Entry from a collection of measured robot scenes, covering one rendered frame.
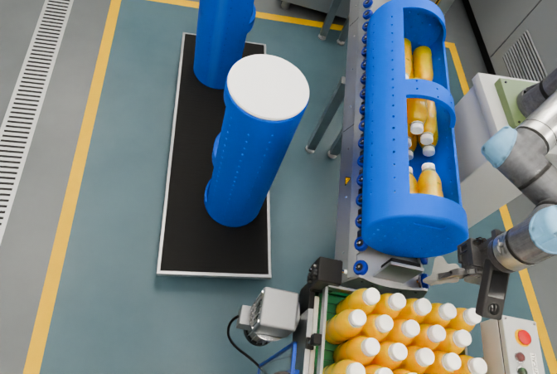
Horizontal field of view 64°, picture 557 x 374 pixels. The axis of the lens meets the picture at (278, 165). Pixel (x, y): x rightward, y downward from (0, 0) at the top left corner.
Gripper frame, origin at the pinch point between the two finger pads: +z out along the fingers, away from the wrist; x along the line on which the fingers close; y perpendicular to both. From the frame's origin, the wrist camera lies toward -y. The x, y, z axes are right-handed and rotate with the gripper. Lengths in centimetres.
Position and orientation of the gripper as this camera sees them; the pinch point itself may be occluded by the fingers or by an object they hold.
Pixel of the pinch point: (452, 290)
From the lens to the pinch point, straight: 114.6
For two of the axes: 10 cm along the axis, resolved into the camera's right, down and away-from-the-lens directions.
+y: 1.2, -8.4, 5.3
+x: -9.7, -2.2, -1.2
